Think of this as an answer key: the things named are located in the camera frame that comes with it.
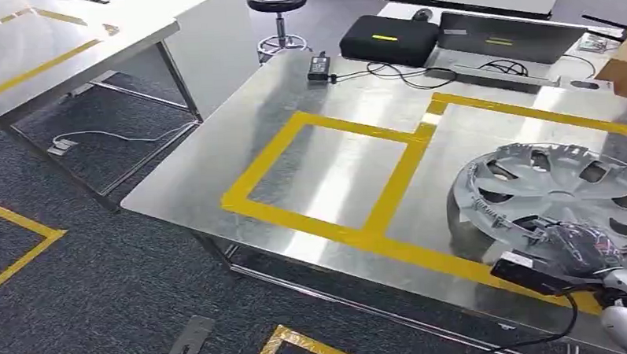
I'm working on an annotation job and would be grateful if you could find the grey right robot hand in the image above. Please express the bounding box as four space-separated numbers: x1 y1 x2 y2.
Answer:
518 219 627 285

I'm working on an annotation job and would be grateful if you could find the grey plastic wheel cover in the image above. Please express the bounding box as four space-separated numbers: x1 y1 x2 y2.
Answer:
444 138 627 268

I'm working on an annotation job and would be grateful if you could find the brown cardboard box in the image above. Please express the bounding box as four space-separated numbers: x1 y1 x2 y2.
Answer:
593 26 627 103

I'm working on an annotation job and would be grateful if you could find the green circuit board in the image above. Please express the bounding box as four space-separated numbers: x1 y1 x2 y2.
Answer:
577 31 623 53

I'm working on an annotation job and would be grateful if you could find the grey laptop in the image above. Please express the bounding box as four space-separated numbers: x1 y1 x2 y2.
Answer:
422 6 593 98

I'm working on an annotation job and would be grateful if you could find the black antenna rod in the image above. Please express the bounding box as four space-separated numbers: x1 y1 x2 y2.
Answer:
581 12 627 32

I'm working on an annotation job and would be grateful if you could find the black carry case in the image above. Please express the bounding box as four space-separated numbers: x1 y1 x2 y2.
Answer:
337 12 442 72

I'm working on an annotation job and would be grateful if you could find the black power adapter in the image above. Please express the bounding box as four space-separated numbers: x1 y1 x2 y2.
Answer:
306 50 334 83

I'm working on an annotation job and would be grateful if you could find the steel work table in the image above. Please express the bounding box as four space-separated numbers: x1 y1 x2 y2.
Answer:
115 37 627 354
0 0 232 216

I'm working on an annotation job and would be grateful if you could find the black round stool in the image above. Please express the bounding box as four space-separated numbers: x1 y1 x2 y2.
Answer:
246 0 313 65

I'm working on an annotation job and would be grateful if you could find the black robot foot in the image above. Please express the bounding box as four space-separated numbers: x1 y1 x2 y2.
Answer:
162 314 216 354

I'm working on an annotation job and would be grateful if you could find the black camera cable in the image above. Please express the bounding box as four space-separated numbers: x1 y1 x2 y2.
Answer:
484 291 581 354

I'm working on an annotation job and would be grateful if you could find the black coiled cable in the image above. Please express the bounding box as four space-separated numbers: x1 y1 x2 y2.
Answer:
475 58 530 81

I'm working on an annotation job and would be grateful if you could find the black adapter cable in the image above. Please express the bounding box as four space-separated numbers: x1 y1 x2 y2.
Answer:
330 58 460 94

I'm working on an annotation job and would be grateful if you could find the white charger with cable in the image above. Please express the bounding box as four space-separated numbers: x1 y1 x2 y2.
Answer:
46 121 199 158

